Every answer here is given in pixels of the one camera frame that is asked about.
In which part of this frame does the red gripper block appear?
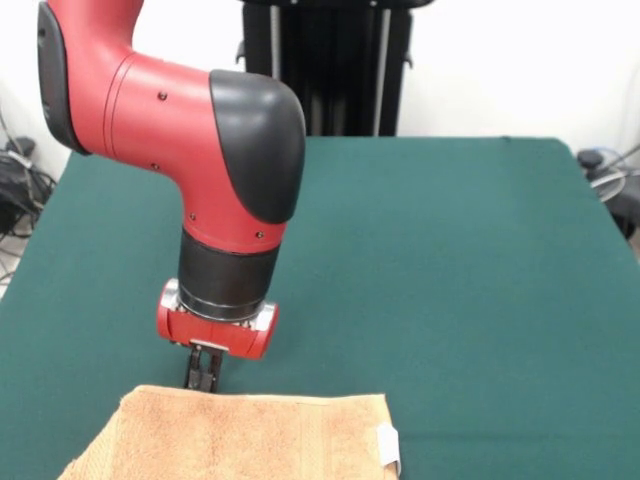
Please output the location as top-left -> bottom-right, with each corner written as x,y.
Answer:
157,278 -> 280,394

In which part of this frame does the tan terry towel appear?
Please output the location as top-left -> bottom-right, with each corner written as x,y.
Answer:
57,383 -> 403,480

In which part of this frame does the dark green table cloth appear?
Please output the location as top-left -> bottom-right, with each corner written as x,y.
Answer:
0,135 -> 640,480

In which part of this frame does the small black device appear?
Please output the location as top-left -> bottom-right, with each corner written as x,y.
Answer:
5,136 -> 37,157

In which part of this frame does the black round knob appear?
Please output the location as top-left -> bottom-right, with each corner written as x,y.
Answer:
577,149 -> 607,174

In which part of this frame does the black cable bundle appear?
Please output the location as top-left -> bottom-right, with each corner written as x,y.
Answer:
0,149 -> 58,239

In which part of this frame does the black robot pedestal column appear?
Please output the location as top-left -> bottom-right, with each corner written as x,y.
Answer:
234,0 -> 424,138

